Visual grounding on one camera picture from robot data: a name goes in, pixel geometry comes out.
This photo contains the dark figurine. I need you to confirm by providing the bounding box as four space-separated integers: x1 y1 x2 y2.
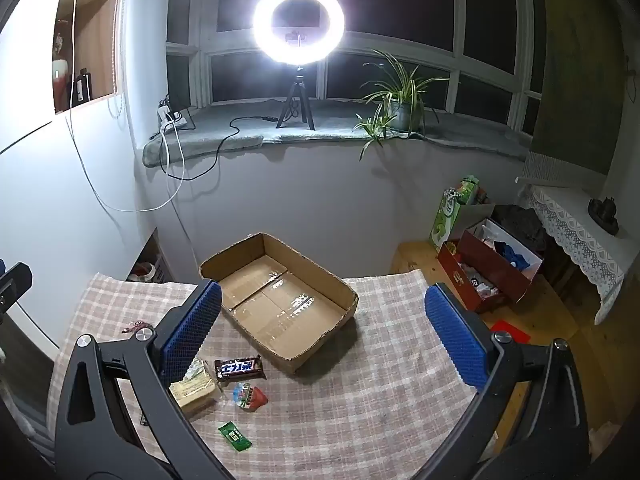
587 196 621 236

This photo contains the wooden wall shelf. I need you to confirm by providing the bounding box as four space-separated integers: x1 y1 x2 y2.
52 0 123 116

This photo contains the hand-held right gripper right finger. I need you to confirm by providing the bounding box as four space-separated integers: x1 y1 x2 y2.
424 282 591 480

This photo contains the red paper sheet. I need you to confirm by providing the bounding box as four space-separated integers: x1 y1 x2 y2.
490 321 533 345

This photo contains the white window frame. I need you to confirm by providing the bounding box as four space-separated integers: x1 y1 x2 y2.
165 0 546 136

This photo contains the pink checked tablecloth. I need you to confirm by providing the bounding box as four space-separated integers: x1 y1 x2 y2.
47 269 531 466

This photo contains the green carton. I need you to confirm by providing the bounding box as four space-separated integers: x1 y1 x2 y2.
429 175 481 253

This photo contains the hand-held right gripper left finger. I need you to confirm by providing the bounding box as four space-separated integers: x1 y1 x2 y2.
54 280 223 480

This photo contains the white power strip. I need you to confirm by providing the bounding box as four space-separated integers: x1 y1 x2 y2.
157 105 188 128

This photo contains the white lace table cover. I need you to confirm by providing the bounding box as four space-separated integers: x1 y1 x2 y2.
517 180 640 326

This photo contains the brown chocolate bar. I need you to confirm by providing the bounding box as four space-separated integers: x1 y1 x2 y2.
214 355 267 386

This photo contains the green candy packet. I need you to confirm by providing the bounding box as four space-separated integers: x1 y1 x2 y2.
218 421 251 452

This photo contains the red vase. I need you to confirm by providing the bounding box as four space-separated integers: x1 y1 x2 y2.
52 20 71 113

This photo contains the plastic storage basket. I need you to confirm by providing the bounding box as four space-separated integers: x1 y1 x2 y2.
127 255 168 285

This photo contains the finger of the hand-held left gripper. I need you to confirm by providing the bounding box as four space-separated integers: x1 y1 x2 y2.
0 260 33 323

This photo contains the white cable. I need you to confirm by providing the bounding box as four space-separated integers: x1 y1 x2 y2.
67 0 187 213

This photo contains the red cardboard box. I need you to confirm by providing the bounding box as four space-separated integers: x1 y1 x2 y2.
437 230 545 315

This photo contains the potted spider plant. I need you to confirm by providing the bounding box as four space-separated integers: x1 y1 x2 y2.
352 49 451 161

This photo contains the black tripod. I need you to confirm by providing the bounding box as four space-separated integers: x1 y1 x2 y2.
276 66 316 131

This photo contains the dark cloth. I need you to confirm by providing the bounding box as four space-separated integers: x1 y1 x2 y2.
492 204 548 261

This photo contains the black cable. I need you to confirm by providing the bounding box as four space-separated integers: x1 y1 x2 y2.
165 116 278 181

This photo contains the dark bottle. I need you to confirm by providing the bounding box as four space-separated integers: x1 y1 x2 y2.
72 67 93 107

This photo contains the ring light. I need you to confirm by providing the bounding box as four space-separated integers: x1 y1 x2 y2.
252 0 346 67

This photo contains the blue cloth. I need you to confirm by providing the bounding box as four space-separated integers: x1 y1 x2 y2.
500 242 531 268

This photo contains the red jelly cup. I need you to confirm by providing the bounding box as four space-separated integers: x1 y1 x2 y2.
231 382 269 411

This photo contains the olive curtain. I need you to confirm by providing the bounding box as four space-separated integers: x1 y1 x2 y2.
530 0 636 181

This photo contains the clear cake packet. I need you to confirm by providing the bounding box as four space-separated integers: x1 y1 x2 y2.
167 357 223 416

